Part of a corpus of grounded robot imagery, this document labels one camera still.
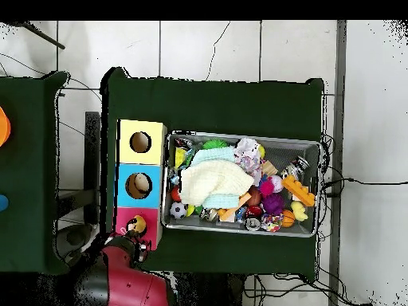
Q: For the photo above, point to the cream waffle cloth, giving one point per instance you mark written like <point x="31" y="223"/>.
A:
<point x="213" y="180"/>

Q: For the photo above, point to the brown plush animal toy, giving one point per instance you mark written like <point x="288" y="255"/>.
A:
<point x="138" y="224"/>

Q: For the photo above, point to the wooden box three holes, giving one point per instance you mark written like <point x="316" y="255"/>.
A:
<point x="149" y="156"/>

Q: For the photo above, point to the shallow mesh bin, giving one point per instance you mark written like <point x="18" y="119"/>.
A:
<point x="287" y="149"/>

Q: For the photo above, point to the mint waffle cloth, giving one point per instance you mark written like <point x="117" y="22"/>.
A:
<point x="213" y="154"/>

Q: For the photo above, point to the green spiky ball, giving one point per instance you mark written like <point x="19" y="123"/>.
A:
<point x="215" y="144"/>

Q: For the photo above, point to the yellow cheese wedge toy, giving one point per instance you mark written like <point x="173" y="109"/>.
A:
<point x="179" y="157"/>

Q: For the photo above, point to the crumpled printed white wrapper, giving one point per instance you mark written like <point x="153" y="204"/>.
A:
<point x="248" y="156"/>

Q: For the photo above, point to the small soccer ball toy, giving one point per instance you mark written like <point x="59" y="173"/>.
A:
<point x="178" y="210"/>

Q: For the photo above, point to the pink spiky toy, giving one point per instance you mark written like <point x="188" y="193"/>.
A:
<point x="266" y="188"/>

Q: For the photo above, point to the wooden block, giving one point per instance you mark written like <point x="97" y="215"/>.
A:
<point x="269" y="168"/>

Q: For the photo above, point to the white baseball toy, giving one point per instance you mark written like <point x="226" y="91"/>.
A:
<point x="277" y="184"/>

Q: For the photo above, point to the purple spiky ball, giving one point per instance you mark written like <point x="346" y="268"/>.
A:
<point x="273" y="204"/>

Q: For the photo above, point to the small basketball toy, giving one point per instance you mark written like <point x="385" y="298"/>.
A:
<point x="288" y="218"/>

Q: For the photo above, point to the large orange toy brick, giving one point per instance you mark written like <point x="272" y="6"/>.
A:
<point x="299" y="191"/>

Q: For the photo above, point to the yellow plush toy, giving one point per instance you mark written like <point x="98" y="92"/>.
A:
<point x="299" y="210"/>

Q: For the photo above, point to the black upright panel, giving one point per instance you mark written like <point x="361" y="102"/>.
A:
<point x="92" y="159"/>

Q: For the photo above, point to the green cloth side table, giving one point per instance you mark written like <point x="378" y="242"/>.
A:
<point x="25" y="175"/>

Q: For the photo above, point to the blue round object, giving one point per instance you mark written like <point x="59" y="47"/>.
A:
<point x="3" y="203"/>

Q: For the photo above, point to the orange round object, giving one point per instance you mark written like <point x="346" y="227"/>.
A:
<point x="3" y="127"/>

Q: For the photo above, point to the thin dark rod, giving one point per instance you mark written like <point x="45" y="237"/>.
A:
<point x="41" y="36"/>

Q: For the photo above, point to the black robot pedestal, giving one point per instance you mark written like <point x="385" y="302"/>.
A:
<point x="210" y="290"/>

